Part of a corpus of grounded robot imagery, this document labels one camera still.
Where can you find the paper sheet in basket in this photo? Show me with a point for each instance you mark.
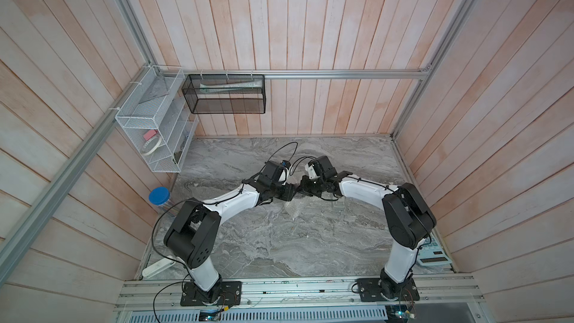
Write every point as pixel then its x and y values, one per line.
pixel 231 87

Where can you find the white power strip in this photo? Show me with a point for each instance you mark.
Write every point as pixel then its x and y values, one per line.
pixel 158 267

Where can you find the horizontal aluminium wall rail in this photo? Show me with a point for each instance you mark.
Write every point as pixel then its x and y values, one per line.
pixel 318 74

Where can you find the white wire mesh shelf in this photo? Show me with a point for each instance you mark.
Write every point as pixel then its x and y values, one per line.
pixel 154 101

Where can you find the white tape roll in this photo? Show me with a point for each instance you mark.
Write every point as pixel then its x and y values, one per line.
pixel 151 145

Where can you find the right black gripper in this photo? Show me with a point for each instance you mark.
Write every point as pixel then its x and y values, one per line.
pixel 303 187

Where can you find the light blue calculator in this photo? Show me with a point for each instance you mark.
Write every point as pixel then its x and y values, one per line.
pixel 431 254

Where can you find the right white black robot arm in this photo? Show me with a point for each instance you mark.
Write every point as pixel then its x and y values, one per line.
pixel 409 219

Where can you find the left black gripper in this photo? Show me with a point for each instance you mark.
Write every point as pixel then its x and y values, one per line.
pixel 288 195

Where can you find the black mesh wall basket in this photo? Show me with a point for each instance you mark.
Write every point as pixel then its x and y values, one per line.
pixel 223 104

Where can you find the pink eraser block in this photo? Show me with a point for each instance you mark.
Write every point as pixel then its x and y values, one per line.
pixel 149 134

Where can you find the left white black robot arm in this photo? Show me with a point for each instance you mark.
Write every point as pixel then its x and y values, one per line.
pixel 191 236

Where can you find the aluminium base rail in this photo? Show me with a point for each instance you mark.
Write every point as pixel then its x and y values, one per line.
pixel 303 292

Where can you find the blue lid plastic jar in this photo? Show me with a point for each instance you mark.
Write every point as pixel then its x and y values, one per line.
pixel 162 202

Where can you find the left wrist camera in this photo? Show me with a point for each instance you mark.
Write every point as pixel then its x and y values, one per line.
pixel 286 166

